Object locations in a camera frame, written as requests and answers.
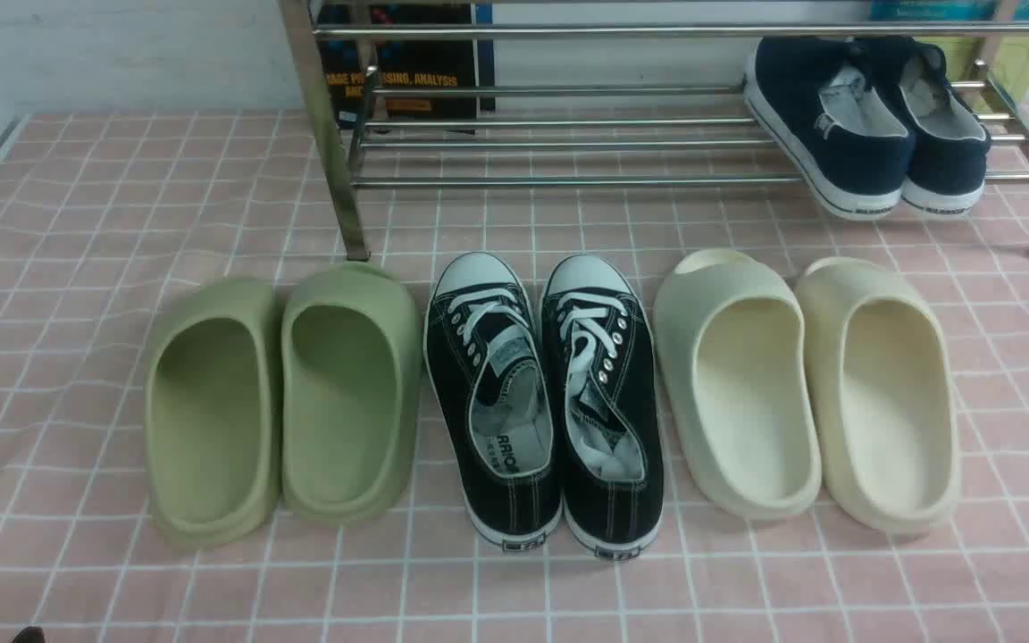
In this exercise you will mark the black canvas sneaker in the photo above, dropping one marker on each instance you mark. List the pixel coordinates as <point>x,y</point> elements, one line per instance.
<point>597,351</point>
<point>484,366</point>

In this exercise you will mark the stainless steel shoe rack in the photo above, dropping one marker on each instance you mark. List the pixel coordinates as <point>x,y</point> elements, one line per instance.
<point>343,161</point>

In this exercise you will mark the left navy slip-on shoe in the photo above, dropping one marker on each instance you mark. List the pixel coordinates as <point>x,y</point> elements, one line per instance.
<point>817,100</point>

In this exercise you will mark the navy slip-on shoe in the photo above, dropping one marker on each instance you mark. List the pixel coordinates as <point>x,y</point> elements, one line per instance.
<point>947,171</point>
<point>817,100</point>

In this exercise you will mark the right navy slip-on shoe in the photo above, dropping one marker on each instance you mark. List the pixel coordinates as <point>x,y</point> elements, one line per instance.
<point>947,171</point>

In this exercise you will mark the yellow-green book behind rack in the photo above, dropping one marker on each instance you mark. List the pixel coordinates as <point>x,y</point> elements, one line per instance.
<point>1010,68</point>

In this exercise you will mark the right green foam slipper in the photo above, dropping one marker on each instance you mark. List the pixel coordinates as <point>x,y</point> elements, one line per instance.
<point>352,355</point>

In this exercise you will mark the green foam slipper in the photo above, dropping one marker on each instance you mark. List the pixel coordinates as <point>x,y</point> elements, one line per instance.
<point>212,402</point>
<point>352,355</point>

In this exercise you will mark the left cream foam slipper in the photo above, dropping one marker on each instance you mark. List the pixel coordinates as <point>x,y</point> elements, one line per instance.
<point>730,337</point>

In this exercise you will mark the cream foam slipper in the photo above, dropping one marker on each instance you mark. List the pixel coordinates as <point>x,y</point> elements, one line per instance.
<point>730,337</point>
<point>878,374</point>

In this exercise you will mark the black image processing book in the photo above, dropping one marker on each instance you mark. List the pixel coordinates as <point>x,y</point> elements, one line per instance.
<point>412,63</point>

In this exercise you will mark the left green foam slipper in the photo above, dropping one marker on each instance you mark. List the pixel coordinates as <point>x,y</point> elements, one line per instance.
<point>212,402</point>

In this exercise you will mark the right cream foam slipper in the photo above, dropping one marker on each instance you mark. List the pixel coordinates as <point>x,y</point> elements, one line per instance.
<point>878,374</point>

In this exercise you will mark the pink checkered floor cloth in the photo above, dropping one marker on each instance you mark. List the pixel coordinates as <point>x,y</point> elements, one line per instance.
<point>104,216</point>

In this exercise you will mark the teal book upper shelf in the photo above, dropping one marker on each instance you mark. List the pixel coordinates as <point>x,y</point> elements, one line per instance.
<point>942,10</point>

